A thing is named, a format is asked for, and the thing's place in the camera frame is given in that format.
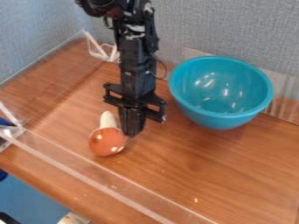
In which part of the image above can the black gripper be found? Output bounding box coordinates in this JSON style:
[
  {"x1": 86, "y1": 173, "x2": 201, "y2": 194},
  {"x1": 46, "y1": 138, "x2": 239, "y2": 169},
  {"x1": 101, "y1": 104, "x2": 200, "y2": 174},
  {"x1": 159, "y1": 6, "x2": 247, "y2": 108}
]
[{"x1": 104, "y1": 47, "x2": 165, "y2": 137}]

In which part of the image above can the blue plastic bowl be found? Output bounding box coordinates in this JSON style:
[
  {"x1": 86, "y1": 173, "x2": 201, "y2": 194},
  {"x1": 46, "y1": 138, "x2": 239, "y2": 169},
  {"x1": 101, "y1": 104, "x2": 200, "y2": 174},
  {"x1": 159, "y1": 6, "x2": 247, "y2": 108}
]
[{"x1": 168, "y1": 56, "x2": 275, "y2": 130}]

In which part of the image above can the clear acrylic barrier wall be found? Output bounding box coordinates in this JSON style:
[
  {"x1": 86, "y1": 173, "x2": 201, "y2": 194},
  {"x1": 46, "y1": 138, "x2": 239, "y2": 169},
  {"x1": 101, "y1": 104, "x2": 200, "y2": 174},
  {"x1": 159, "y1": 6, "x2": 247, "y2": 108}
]
[{"x1": 0, "y1": 28, "x2": 299, "y2": 224}]

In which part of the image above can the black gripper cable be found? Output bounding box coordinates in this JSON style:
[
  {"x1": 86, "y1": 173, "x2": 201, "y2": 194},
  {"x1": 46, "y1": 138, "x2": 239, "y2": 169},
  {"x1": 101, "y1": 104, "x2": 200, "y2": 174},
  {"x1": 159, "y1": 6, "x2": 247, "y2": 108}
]
[{"x1": 149, "y1": 53, "x2": 169, "y2": 81}]

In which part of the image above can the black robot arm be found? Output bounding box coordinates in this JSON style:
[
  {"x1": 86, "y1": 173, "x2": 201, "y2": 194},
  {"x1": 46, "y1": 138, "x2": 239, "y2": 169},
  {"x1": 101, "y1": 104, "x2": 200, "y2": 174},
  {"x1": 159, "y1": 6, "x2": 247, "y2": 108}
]
[{"x1": 74, "y1": 0, "x2": 165, "y2": 137}]

